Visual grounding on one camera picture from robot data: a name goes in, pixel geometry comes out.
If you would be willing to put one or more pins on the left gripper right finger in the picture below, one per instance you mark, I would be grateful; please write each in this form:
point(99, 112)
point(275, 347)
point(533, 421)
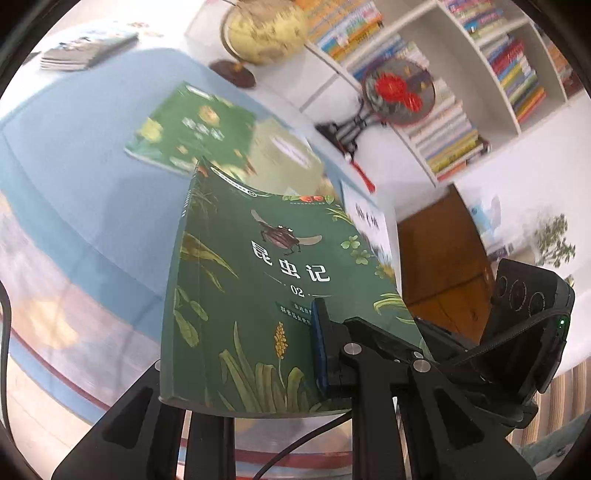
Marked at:
point(413, 418)

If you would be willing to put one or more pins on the brown wooden door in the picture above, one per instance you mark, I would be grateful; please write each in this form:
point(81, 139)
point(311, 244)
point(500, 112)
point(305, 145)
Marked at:
point(446, 275)

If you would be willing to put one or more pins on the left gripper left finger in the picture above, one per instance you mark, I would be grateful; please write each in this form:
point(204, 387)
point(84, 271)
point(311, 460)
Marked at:
point(139, 438)

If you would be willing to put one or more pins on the light blue table mat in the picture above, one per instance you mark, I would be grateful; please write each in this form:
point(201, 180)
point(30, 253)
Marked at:
point(87, 235)

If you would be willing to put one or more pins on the pale green back cover book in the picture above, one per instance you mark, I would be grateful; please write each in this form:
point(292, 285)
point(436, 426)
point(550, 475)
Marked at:
point(282, 163)

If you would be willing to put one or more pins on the round embroidered fan on stand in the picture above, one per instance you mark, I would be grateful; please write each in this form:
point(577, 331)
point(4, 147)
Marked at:
point(396, 92)

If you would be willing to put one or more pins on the white bookshelf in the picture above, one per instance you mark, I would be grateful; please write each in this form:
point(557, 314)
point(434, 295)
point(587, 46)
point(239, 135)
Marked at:
point(319, 80)

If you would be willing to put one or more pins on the antique yellow desk globe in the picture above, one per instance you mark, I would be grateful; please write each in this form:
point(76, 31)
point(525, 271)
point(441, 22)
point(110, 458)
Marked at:
point(259, 33)

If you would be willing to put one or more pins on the bright green insect book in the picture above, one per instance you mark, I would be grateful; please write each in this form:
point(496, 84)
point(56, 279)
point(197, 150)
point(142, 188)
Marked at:
point(191, 127)

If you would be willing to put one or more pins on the green book with wheat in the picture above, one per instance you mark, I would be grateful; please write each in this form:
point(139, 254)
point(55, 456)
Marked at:
point(246, 269)

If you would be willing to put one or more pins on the potted green plant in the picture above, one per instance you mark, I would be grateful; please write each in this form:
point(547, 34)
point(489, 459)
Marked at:
point(551, 242)

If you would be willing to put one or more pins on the stack of sorted books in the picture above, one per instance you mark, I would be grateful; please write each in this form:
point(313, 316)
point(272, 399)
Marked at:
point(86, 51)

